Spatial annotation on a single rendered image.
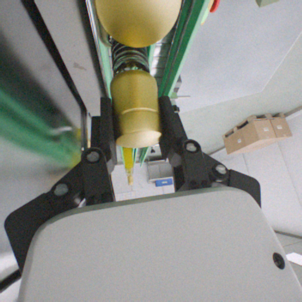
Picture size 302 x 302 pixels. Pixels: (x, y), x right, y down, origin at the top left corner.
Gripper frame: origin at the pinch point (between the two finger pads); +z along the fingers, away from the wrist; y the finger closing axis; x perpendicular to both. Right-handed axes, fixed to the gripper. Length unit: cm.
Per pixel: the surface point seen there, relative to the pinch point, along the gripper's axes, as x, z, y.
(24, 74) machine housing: -6.8, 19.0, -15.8
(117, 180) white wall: -532, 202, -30
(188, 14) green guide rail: 0.0, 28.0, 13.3
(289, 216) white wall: -317, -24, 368
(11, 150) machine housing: -9.7, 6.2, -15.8
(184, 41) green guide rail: -3.8, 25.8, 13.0
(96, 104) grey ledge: -32, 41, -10
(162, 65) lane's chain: -14.0, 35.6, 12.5
